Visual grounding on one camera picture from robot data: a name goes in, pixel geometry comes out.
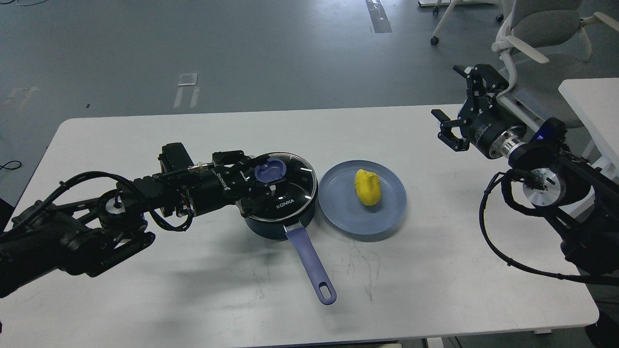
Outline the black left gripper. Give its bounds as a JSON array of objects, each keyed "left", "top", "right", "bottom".
[{"left": 188, "top": 150, "right": 273, "bottom": 217}]

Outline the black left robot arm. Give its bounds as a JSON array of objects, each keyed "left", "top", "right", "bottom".
[{"left": 0, "top": 143, "right": 271, "bottom": 297}]

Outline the dark blue saucepan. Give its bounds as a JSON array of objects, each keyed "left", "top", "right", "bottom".
[{"left": 245, "top": 180, "right": 337, "bottom": 305}]

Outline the white grey office chair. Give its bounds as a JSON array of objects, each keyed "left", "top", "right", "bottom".
[{"left": 492, "top": 0, "right": 618, "bottom": 130}]

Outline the office chair base background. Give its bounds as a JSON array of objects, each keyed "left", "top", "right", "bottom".
[{"left": 418, "top": 0, "right": 506, "bottom": 46}]

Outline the white side table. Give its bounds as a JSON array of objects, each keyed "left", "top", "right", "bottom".
[{"left": 559, "top": 78, "right": 619, "bottom": 168}]

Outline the blue plate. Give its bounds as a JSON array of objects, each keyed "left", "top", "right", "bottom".
[{"left": 318, "top": 160, "right": 407, "bottom": 242}]

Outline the yellow potato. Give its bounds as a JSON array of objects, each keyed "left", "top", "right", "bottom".
[{"left": 354, "top": 169, "right": 382, "bottom": 206}]

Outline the glass pot lid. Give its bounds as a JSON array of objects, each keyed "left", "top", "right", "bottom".
[{"left": 245, "top": 152, "right": 318, "bottom": 222}]

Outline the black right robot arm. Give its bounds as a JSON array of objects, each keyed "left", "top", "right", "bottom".
[{"left": 431, "top": 64, "right": 619, "bottom": 286}]

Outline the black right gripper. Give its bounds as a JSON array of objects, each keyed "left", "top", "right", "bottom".
[{"left": 431, "top": 64, "right": 527, "bottom": 159}]

